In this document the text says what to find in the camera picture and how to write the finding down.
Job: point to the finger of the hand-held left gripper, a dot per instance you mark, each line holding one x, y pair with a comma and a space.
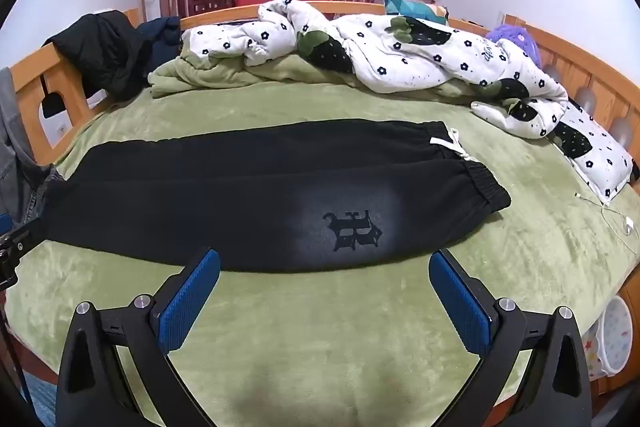
22, 237

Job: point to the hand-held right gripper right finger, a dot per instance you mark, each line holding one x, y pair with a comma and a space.
460, 307

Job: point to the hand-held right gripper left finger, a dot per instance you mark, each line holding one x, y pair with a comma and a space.
190, 302

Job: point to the black pants with logo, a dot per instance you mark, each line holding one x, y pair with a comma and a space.
225, 197

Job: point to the grey denim jeans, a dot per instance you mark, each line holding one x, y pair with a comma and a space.
15, 157

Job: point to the green fleece blanket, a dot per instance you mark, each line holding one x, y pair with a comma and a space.
320, 332

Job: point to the white star-print bucket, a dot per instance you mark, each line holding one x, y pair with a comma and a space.
617, 332

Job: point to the blue cloth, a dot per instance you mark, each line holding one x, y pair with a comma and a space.
40, 399

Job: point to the black jacket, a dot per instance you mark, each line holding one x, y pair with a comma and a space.
100, 47

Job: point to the white floral pillow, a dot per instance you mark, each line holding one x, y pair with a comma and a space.
595, 152

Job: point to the navy garment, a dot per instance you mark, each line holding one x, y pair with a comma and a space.
162, 39

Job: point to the white floral quilt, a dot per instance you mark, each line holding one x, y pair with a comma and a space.
390, 52

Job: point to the purple fluffy cloth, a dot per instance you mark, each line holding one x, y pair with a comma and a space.
515, 38

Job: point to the dark wooden chair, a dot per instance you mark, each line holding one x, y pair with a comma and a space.
212, 2

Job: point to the teal patterned cushion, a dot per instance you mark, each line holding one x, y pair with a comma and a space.
410, 7

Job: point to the wooden bed frame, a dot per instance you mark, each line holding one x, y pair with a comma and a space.
55, 77

